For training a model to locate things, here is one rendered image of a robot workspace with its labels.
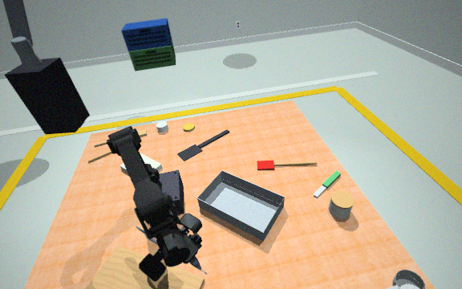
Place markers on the yellow flat disc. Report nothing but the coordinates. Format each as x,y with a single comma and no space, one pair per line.
188,127

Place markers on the white short cylinder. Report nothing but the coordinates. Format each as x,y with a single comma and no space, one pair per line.
162,126

